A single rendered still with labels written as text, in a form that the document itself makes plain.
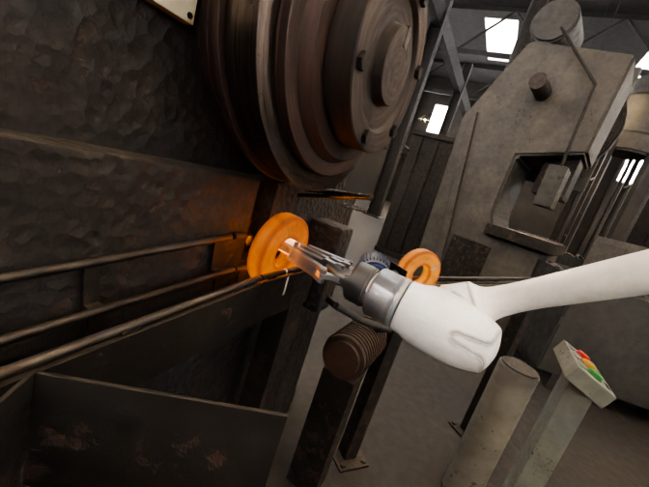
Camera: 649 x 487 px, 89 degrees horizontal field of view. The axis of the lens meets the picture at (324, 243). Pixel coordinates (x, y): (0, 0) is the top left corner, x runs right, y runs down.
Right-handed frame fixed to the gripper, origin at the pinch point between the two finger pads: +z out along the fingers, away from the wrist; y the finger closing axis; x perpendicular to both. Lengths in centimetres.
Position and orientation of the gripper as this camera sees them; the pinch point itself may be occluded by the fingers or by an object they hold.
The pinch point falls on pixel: (282, 243)
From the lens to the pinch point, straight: 67.3
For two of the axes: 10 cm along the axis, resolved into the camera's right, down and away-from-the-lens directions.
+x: 3.3, -9.1, -2.4
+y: 4.6, -0.7, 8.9
